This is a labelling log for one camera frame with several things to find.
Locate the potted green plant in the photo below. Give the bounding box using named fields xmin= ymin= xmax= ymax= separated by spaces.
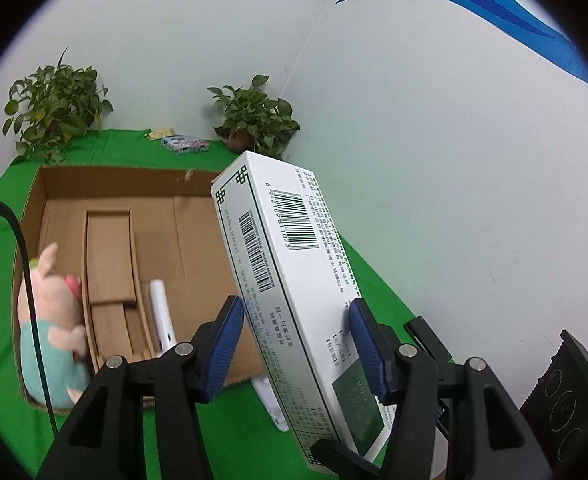
xmin=2 ymin=47 xmax=114 ymax=165
xmin=206 ymin=75 xmax=301 ymax=161

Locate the green tablecloth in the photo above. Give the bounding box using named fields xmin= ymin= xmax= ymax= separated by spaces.
xmin=0 ymin=129 xmax=455 ymax=480

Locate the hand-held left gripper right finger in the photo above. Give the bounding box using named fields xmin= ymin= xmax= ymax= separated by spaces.
xmin=348 ymin=298 xmax=555 ymax=480

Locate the plush pig toy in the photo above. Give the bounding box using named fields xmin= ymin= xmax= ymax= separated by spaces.
xmin=16 ymin=241 xmax=92 ymax=409

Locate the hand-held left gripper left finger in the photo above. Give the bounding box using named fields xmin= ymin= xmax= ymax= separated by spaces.
xmin=36 ymin=295 xmax=245 ymax=480

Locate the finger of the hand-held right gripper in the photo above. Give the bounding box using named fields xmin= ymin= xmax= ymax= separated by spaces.
xmin=404 ymin=316 xmax=456 ymax=365
xmin=310 ymin=437 xmax=382 ymax=478

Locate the white carton with green label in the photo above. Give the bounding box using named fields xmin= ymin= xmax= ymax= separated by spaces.
xmin=210 ymin=150 xmax=392 ymax=475

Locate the large cardboard box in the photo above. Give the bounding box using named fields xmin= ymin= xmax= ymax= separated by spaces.
xmin=12 ymin=164 xmax=269 ymax=408

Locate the white tube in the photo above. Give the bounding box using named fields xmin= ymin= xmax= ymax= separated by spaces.
xmin=149 ymin=280 xmax=179 ymax=356

